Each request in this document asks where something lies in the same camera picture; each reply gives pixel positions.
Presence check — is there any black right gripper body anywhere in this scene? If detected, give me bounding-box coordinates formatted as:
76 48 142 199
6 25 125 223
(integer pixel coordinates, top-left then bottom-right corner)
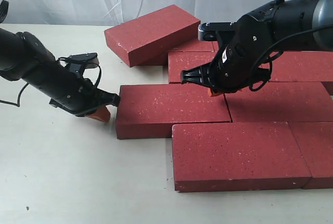
209 14 273 93

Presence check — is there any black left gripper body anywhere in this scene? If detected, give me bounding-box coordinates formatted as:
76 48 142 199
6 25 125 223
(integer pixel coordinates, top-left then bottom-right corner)
39 60 105 117

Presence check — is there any red brick with white speckles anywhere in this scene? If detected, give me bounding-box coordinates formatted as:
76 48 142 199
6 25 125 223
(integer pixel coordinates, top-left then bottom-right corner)
168 52 216 84

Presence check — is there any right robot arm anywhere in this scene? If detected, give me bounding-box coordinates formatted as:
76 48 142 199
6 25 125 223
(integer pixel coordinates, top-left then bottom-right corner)
180 0 332 94

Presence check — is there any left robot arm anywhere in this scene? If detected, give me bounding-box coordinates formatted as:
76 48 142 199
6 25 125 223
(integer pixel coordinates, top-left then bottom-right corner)
1 29 120 122

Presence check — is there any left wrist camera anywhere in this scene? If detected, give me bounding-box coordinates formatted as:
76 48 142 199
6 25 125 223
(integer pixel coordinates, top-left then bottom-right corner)
58 52 99 76

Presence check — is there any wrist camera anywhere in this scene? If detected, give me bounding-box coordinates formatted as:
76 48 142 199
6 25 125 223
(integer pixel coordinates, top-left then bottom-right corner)
58 52 99 76
198 22 236 46

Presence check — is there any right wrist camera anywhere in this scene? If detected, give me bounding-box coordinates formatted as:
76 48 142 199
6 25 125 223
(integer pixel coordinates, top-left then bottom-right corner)
198 22 236 46

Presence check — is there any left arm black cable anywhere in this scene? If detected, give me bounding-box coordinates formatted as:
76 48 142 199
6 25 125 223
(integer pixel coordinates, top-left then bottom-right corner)
0 0 102 108

